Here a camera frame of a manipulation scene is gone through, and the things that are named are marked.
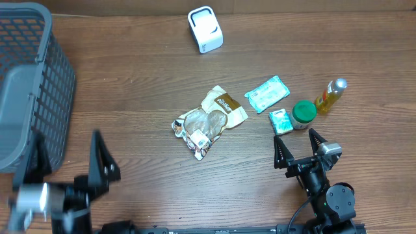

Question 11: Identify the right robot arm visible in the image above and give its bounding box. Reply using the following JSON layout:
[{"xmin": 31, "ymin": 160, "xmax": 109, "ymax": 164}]
[{"xmin": 274, "ymin": 128, "xmax": 358, "ymax": 234}]

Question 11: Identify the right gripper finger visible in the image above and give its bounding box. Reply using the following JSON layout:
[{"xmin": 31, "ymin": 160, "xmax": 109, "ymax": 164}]
[
  {"xmin": 308, "ymin": 128, "xmax": 327, "ymax": 155},
  {"xmin": 274, "ymin": 135, "xmax": 294, "ymax": 169}
]

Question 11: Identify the yellow dish soap bottle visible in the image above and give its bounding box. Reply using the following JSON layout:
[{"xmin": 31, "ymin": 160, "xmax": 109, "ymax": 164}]
[{"xmin": 314, "ymin": 78, "xmax": 348, "ymax": 114}]

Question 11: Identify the brown white snack bag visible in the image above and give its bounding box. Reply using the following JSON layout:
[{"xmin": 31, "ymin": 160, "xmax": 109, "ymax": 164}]
[{"xmin": 171, "ymin": 85, "xmax": 248, "ymax": 161}]

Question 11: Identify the grey plastic shopping basket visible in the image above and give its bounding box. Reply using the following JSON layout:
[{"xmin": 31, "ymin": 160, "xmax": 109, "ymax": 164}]
[{"xmin": 1, "ymin": 2, "xmax": 77, "ymax": 173}]

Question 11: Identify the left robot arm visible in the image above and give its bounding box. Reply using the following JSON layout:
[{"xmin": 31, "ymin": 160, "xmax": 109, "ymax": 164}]
[{"xmin": 6, "ymin": 130, "xmax": 121, "ymax": 233}]

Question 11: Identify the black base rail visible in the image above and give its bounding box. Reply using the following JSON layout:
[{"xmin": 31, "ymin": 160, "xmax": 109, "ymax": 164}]
[{"xmin": 94, "ymin": 220, "xmax": 368, "ymax": 234}]

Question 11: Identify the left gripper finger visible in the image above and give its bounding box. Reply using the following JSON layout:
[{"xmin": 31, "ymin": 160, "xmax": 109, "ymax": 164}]
[
  {"xmin": 12, "ymin": 131, "xmax": 52, "ymax": 192},
  {"xmin": 88, "ymin": 130, "xmax": 121, "ymax": 187}
]

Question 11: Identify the teal tissue packet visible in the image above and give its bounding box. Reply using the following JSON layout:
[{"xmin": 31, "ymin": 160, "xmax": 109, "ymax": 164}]
[{"xmin": 244, "ymin": 75, "xmax": 290, "ymax": 114}]

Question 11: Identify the small teal carton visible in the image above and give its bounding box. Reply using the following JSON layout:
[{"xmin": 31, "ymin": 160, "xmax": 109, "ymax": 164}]
[{"xmin": 269, "ymin": 109, "xmax": 294, "ymax": 135}]

